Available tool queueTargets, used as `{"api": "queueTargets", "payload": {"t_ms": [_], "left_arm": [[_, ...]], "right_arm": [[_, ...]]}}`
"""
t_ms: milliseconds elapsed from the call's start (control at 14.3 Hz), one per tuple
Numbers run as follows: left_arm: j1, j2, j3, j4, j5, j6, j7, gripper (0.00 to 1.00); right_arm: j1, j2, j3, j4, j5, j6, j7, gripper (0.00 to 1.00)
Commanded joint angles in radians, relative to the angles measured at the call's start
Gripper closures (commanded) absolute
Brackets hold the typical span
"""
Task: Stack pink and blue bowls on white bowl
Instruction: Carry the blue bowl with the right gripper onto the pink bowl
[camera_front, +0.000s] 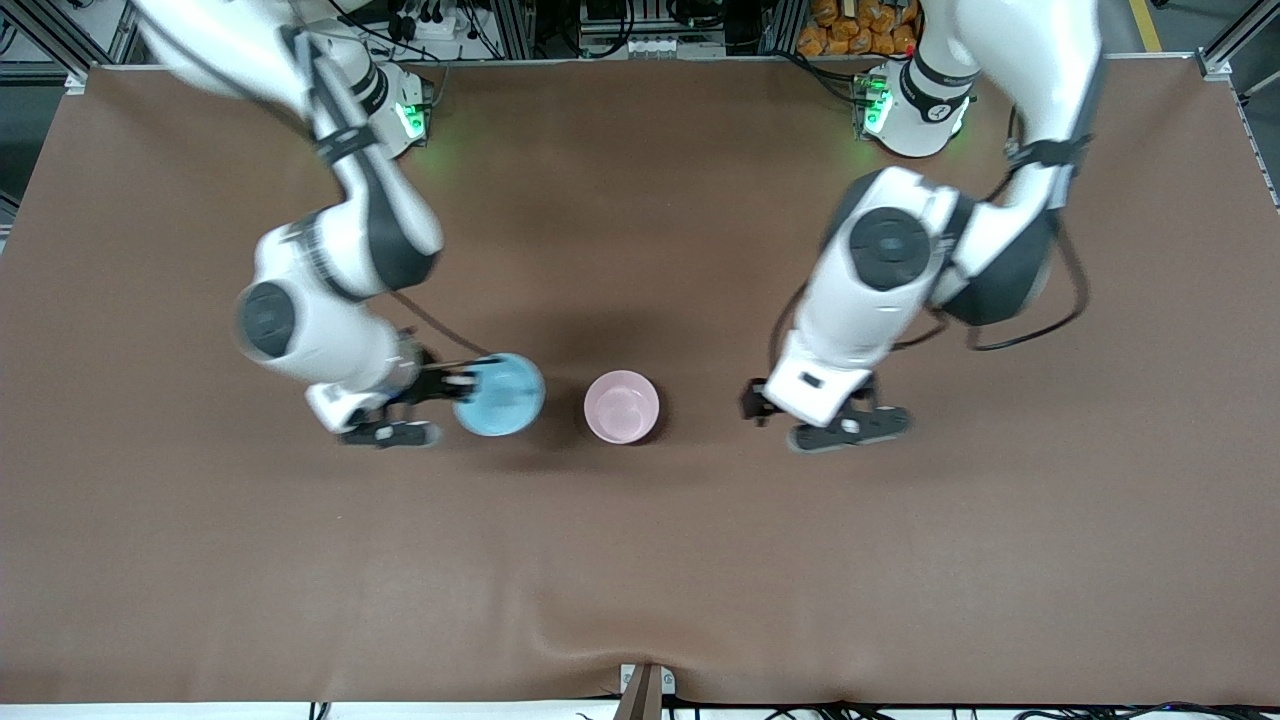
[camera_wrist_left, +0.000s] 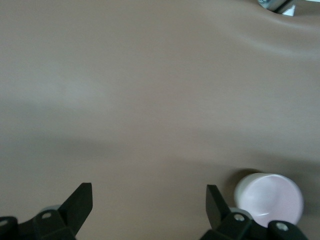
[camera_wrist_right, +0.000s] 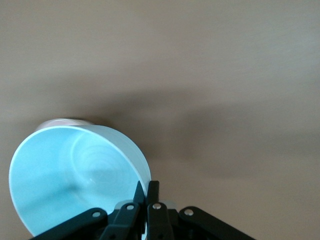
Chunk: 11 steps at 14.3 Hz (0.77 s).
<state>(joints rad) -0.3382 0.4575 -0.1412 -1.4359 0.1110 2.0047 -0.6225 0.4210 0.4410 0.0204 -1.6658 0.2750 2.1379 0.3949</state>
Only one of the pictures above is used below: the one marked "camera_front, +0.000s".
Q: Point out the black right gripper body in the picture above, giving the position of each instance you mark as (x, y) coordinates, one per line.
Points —
(432, 381)

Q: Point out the blue bowl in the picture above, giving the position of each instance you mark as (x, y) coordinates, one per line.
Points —
(505, 400)

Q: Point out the pink bowl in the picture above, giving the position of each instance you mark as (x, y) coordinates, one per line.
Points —
(621, 405)

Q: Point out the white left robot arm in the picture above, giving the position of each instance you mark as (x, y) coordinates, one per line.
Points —
(850, 320)

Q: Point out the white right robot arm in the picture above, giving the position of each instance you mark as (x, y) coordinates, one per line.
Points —
(330, 330)

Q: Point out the brown table cover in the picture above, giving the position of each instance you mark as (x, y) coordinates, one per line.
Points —
(640, 560)

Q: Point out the white power strip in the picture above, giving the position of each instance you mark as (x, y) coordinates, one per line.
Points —
(435, 25)

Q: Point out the bag of orange items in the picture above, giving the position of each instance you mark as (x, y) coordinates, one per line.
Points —
(850, 30)

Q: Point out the black and white device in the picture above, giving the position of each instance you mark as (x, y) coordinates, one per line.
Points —
(650, 25)

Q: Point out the small metal bracket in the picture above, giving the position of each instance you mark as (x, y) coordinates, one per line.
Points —
(668, 682)

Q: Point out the brown camera post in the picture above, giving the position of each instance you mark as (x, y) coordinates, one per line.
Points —
(640, 702)

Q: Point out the aluminium frame profile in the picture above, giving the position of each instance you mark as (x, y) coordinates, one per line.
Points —
(1235, 40)
(55, 45)

